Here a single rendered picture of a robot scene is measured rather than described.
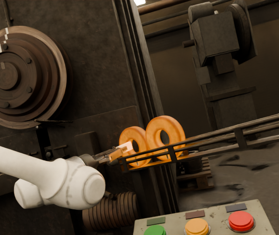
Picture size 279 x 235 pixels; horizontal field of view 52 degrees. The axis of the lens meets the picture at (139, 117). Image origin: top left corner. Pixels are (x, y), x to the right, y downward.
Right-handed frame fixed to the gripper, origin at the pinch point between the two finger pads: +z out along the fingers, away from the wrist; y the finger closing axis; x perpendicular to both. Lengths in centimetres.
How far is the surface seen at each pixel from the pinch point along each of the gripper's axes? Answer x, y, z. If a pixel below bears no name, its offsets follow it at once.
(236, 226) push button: -9, 56, -30
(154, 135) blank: 2.1, 12.4, 4.4
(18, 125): 20, -50, -14
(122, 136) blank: 3.8, -4.2, 4.5
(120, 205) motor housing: -20.7, -5.8, -5.1
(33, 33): 58, -36, -1
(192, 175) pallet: -70, -89, 149
